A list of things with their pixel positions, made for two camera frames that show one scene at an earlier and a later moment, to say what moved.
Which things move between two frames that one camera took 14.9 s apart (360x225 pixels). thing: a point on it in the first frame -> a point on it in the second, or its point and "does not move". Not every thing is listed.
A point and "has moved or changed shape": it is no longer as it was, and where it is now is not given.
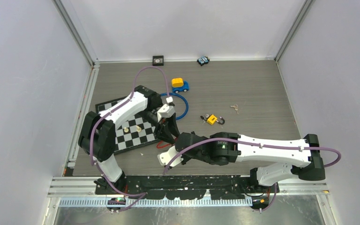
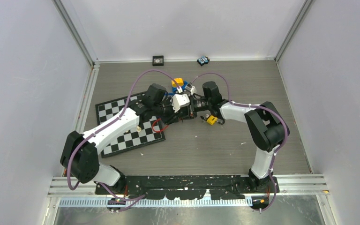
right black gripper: (185, 158) -> (193, 114)
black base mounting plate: (189, 187) does not move
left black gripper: (166, 129) -> (172, 117)
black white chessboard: (138, 132) does not move
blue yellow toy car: (178, 85) does not move
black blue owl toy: (203, 60) does not move
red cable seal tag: (161, 146) has moved or changed shape
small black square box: (158, 60) does not move
